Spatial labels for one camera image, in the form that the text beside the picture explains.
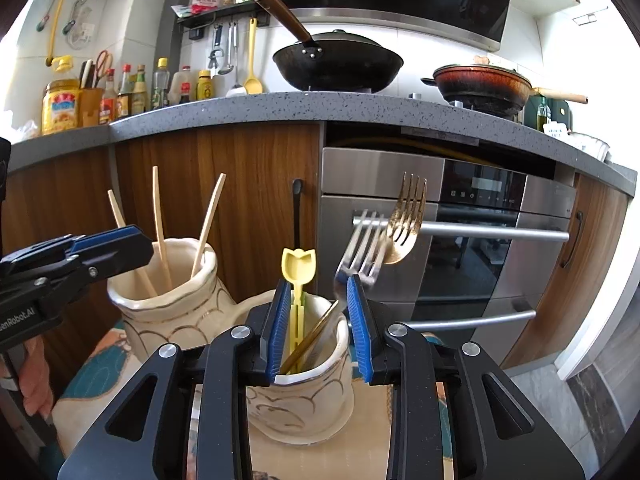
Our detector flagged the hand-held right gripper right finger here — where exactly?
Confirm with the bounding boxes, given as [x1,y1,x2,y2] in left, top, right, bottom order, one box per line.
[346,274,586,480]

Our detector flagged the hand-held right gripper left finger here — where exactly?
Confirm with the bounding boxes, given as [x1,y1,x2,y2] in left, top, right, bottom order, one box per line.
[57,280,293,480]

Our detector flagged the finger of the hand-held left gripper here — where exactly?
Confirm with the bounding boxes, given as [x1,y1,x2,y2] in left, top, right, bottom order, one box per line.
[30,240,154,312]
[0,225,143,277]

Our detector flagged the wooden chopstick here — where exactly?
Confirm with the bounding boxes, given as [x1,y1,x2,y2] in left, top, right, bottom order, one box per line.
[107,189,158,297]
[152,165,173,291]
[192,172,227,281]

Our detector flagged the silver metal fork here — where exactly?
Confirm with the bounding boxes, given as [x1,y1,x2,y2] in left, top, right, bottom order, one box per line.
[332,210,393,318]

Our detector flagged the white ceramic utensil holder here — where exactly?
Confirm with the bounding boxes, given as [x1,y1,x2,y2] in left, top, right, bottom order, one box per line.
[106,237,357,442]

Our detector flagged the yellow plastic utensil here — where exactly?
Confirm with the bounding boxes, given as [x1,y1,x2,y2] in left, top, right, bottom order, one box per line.
[281,247,317,376]

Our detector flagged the gold metal fork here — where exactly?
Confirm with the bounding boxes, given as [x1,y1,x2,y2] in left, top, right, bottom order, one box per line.
[277,172,429,376]

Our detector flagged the person's left hand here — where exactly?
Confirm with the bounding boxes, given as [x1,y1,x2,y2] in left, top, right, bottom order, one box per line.
[15,332,56,418]

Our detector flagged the wooden knife block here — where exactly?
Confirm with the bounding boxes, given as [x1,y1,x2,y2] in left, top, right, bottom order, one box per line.
[80,59,106,127]

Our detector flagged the white plastic bag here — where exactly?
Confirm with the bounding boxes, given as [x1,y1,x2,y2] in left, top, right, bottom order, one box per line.
[10,120,41,142]

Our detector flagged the printed quilted cloth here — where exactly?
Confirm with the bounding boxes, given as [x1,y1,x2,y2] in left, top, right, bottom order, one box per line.
[47,310,456,480]

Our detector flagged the large yellow oil jug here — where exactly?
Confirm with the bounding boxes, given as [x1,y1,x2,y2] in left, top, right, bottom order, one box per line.
[41,56,83,136]

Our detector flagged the red-capped sauce bottle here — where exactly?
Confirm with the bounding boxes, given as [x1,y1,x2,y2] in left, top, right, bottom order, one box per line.
[99,68,118,126]
[116,64,135,120]

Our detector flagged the dark sauce bottle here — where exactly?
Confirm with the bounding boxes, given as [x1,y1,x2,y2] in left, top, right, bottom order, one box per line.
[131,64,148,115]

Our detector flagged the stainless steel built-in oven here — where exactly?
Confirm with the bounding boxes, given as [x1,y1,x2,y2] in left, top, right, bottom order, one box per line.
[320,147,578,356]

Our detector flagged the wooden base cabinets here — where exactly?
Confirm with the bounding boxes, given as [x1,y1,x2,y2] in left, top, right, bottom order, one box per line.
[7,122,321,401]

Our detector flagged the yellow-capped clear oil bottle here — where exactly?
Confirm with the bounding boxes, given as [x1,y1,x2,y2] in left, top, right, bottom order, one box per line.
[151,57,172,111]

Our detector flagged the red-capped white bottle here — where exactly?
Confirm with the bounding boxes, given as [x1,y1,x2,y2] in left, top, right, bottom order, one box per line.
[167,65,197,106]

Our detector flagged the grey speckled kitchen counter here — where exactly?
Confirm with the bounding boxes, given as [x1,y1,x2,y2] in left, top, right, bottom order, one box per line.
[0,91,638,196]

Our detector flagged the hanging peeler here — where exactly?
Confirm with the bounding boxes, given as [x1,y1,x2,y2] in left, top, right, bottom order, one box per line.
[207,25,224,78]

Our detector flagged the yellow hanging spatula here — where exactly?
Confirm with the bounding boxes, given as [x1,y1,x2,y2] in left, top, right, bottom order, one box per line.
[243,17,264,95]

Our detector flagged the yellow hanging tool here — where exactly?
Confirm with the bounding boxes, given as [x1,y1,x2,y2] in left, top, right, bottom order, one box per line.
[45,0,71,67]

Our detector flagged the hanging steel ladle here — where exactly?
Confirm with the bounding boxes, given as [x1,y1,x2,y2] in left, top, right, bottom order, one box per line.
[220,21,248,98]

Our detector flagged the narrow wooden cabinet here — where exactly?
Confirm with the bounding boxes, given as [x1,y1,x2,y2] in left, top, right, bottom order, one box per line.
[500,172,631,376]

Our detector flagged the red cast iron pan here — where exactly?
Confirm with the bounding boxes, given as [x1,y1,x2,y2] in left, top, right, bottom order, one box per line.
[421,62,588,116]

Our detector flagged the white bowl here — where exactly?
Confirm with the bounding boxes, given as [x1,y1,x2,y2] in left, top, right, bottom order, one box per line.
[567,131,612,161]

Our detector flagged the white ceiling vent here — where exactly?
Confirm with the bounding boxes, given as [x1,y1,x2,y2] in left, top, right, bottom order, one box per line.
[572,7,610,26]

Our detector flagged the red-handled scissors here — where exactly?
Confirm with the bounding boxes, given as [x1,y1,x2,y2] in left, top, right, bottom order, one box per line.
[95,50,115,81]

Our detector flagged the black wall rack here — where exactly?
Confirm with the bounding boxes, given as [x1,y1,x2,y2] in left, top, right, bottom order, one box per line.
[176,2,273,41]

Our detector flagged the black wok with wooden handle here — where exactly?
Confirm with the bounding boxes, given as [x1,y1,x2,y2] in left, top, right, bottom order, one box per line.
[252,0,405,95]

